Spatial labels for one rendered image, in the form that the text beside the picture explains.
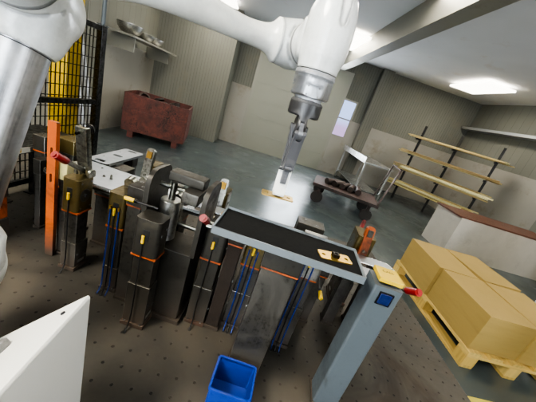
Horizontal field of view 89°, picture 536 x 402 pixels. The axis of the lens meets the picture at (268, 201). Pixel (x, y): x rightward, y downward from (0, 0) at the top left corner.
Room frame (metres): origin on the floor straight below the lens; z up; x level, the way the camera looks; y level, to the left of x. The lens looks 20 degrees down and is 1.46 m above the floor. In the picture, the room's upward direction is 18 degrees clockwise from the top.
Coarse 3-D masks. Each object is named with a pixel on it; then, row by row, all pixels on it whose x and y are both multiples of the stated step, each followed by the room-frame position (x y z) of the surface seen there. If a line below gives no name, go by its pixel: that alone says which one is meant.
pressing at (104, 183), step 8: (96, 168) 1.00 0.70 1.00; (104, 168) 1.03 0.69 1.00; (112, 168) 1.06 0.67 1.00; (96, 176) 0.94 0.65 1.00; (112, 176) 0.98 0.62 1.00; (120, 176) 1.01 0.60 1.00; (128, 176) 1.03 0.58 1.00; (136, 176) 1.06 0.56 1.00; (96, 184) 0.87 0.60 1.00; (104, 184) 0.90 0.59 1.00; (112, 184) 0.92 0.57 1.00; (120, 184) 0.94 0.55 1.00; (104, 192) 0.85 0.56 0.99; (168, 192) 1.01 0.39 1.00; (184, 208) 0.91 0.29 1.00; (192, 208) 0.94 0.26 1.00; (216, 208) 1.01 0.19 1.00; (224, 208) 1.04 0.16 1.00; (360, 256) 1.00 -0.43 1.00; (368, 264) 0.96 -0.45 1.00; (376, 264) 0.98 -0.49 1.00; (384, 264) 1.01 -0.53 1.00
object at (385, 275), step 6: (378, 270) 0.61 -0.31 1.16; (384, 270) 0.62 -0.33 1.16; (390, 270) 0.63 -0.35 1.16; (378, 276) 0.59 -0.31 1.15; (384, 276) 0.59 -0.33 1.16; (390, 276) 0.60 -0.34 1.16; (396, 276) 0.61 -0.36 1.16; (384, 282) 0.58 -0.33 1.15; (390, 282) 0.58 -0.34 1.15; (396, 282) 0.58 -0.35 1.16; (402, 282) 0.59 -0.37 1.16; (402, 288) 0.58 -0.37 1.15
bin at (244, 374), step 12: (228, 360) 0.55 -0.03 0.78; (216, 372) 0.55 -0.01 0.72; (228, 372) 0.55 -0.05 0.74; (240, 372) 0.55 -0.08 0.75; (252, 372) 0.55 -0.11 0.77; (216, 384) 0.54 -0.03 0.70; (228, 384) 0.55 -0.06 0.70; (240, 384) 0.55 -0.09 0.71; (252, 384) 0.50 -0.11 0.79; (216, 396) 0.46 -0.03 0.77; (228, 396) 0.46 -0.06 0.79; (240, 396) 0.52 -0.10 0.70
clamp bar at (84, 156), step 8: (80, 128) 0.79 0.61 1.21; (88, 128) 0.80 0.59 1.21; (80, 136) 0.79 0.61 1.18; (88, 136) 0.80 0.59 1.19; (80, 144) 0.79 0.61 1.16; (88, 144) 0.80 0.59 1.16; (80, 152) 0.80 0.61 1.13; (88, 152) 0.80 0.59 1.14; (80, 160) 0.80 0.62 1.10; (88, 160) 0.81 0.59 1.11; (88, 168) 0.81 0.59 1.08
